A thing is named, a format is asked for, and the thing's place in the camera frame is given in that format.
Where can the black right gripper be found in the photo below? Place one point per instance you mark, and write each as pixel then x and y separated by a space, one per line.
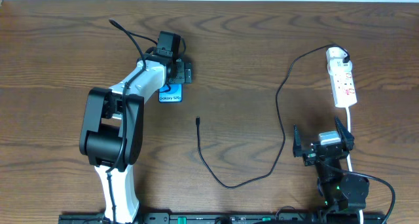
pixel 323 152

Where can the blue Samsung Galaxy smartphone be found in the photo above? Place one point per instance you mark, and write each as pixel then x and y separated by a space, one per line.
pixel 171 93

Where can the white USB charger plug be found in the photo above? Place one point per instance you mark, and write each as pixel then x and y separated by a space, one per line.
pixel 337 53

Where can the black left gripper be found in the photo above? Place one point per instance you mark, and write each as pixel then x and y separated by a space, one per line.
pixel 186 73

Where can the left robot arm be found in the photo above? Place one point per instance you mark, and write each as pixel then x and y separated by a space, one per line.
pixel 112 129

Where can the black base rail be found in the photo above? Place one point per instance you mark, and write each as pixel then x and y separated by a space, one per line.
pixel 283 217

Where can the white power strip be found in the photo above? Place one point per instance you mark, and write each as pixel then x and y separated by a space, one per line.
pixel 342 83

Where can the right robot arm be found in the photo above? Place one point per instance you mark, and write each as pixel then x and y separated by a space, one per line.
pixel 344 193

